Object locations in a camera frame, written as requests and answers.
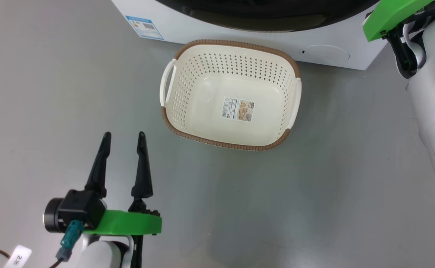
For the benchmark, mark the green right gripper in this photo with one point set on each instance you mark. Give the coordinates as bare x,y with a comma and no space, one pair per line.
392,15

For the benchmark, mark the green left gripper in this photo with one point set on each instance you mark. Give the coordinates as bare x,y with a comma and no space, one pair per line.
128,223

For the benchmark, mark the washing machine glass door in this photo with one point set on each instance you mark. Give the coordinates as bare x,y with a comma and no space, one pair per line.
269,11

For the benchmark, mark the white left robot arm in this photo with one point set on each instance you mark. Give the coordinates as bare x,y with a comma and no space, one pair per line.
98,257

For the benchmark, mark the white front-load washing machine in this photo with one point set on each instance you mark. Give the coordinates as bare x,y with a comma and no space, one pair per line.
172,29

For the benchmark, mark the round white filter cover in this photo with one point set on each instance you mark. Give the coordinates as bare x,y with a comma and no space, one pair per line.
325,53

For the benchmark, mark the cream perforated laundry basket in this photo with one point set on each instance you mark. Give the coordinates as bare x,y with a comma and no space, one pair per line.
202,74

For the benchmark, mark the basket product label sticker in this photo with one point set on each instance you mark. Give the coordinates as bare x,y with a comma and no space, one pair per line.
238,109

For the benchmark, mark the blue energy label sticker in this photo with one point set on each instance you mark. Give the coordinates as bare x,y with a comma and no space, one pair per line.
144,28

